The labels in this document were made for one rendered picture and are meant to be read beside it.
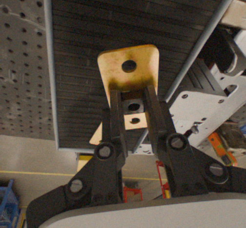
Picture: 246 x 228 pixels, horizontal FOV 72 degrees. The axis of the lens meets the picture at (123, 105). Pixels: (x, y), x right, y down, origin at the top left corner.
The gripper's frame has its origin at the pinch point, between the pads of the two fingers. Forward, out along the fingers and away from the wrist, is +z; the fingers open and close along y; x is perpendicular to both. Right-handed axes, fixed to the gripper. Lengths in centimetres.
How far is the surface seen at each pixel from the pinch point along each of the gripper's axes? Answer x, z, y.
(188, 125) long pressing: -39.2, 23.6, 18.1
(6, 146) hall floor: -194, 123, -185
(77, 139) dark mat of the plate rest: -13.5, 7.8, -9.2
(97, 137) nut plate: -13.3, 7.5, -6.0
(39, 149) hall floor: -213, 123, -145
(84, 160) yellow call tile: -21.6, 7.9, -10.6
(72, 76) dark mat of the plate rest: -1.2, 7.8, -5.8
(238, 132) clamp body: -51, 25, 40
